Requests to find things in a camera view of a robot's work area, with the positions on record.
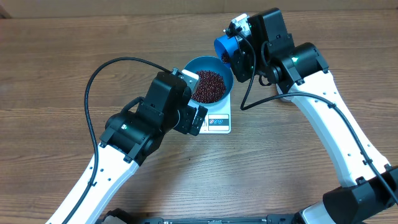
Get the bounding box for blue plastic measuring scoop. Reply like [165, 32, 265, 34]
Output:
[214, 35, 239, 68]

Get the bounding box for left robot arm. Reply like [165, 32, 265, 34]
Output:
[48, 70, 207, 224]

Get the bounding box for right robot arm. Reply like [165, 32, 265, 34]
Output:
[225, 8, 397, 223]

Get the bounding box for white digital kitchen scale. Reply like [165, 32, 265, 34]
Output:
[198, 94, 231, 134]

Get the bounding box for teal bowl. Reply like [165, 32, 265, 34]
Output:
[185, 56, 234, 104]

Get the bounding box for red beans in bowl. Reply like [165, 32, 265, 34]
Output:
[192, 70, 226, 103]

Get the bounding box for left black cable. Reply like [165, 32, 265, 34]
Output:
[60, 57, 172, 224]

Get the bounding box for black cable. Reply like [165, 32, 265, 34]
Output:
[231, 29, 398, 206]
[60, 57, 172, 224]

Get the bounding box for right black cable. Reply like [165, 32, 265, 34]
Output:
[231, 29, 398, 206]

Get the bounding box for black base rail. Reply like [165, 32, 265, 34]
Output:
[130, 214, 301, 224]

